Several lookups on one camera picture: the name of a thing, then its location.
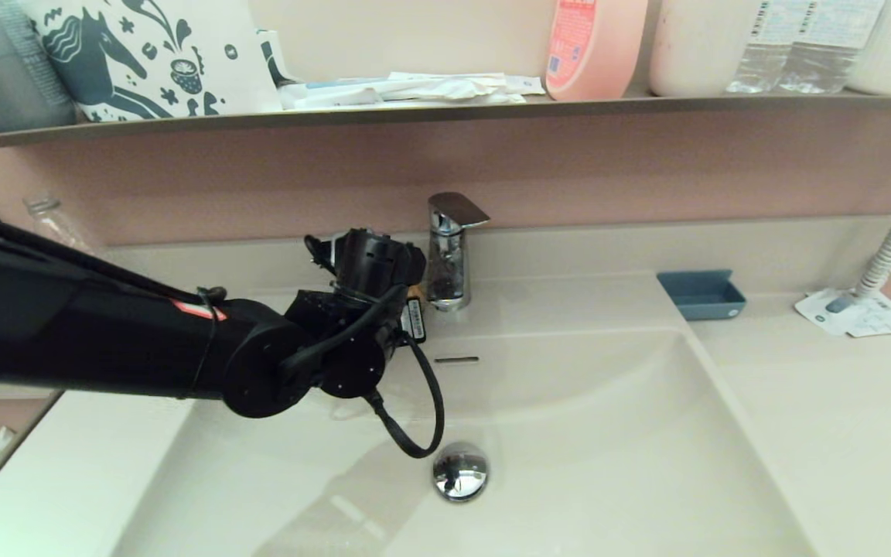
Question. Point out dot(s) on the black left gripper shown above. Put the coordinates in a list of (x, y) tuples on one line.
[(376, 259)]

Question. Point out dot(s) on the orange and grey cleaning cloth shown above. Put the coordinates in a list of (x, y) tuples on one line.
[(414, 292)]

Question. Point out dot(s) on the chrome faucet lever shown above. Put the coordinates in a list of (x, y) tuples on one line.
[(457, 209)]

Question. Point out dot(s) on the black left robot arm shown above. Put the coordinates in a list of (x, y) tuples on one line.
[(66, 333)]

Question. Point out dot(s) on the chrome faucet body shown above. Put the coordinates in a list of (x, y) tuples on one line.
[(447, 271)]

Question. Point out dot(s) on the white sink basin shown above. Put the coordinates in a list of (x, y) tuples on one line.
[(608, 433)]

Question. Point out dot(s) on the white blue flat packet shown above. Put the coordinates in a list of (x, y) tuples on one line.
[(329, 97)]

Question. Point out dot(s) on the white crumpled wrapper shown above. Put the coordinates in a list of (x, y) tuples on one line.
[(438, 87)]

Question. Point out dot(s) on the small white dark printed box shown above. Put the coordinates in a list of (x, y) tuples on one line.
[(275, 58)]

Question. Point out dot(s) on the chrome drain stopper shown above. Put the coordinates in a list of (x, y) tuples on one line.
[(459, 473)]

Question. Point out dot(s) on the small white printed sachet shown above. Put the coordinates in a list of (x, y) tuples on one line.
[(524, 83)]

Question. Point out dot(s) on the white bag with horse print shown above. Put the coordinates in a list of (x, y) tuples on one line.
[(151, 54)]

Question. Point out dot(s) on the pink detergent bottle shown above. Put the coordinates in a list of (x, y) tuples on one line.
[(596, 46)]

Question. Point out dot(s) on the capless clear plastic bottle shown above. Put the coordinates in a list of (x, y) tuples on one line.
[(59, 228)]

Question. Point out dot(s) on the blue soap dish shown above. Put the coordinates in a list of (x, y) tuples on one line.
[(704, 298)]

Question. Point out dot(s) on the white smooth jar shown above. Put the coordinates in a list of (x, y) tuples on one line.
[(697, 46)]

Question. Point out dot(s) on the clear labelled water bottle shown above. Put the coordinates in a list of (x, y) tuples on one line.
[(828, 54), (762, 54)]

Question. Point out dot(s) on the brown wall shelf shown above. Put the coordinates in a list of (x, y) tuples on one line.
[(337, 116)]

